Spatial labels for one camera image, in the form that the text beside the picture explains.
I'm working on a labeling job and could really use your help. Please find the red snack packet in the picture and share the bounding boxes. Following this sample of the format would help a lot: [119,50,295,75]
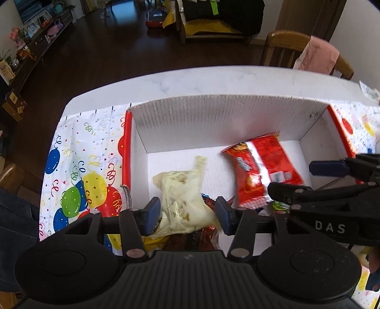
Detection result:
[221,132,306,210]

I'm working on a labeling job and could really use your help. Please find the shiny brown snack packet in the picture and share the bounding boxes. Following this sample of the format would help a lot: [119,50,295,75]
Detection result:
[162,193,222,251]

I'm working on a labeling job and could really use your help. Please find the red blue toy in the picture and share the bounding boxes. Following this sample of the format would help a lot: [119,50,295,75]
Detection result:
[145,8,167,29]

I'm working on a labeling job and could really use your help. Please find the balloon print tablecloth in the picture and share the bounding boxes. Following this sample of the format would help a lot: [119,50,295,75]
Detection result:
[38,101,380,309]

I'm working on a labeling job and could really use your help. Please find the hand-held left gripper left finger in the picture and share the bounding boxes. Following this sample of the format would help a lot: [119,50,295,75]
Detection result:
[64,196,162,262]

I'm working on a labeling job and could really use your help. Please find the wooden chair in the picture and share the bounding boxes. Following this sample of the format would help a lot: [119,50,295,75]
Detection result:
[260,30,355,81]
[0,162,42,197]

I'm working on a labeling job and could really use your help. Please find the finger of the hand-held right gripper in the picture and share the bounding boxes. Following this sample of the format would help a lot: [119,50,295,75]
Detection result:
[309,153,380,183]
[267,182,380,206]

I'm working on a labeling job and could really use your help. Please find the yellow cushion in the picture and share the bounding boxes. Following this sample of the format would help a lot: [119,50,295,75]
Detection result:
[184,19,244,36]

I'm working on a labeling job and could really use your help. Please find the brown cardboard box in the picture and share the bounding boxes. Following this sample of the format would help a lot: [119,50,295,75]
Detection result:
[1,91,29,122]

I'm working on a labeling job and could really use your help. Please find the pink flowers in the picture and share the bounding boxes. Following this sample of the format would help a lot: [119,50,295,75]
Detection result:
[10,27,26,42]

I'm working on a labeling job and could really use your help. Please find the yellow snack packet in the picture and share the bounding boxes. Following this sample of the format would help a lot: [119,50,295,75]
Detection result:
[142,217,171,251]

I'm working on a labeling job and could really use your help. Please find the dark tv cabinet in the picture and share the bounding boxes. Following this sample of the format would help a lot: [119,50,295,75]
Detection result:
[0,9,75,92]

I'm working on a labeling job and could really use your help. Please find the pink cloth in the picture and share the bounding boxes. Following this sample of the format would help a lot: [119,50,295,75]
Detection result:
[292,35,340,76]

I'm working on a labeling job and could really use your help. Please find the dark cloth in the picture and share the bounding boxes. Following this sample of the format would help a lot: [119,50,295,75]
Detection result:
[181,0,265,36]

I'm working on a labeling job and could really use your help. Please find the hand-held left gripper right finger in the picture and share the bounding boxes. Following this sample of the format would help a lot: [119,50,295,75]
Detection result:
[215,196,293,259]

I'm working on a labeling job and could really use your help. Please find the red cardboard box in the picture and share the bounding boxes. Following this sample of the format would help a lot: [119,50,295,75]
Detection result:
[120,94,357,256]

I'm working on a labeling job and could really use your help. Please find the cream snack packet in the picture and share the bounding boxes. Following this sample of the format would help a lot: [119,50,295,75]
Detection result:
[152,155,219,234]

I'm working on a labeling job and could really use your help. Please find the pink purple toy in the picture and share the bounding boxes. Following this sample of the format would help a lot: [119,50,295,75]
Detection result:
[46,19,64,36]

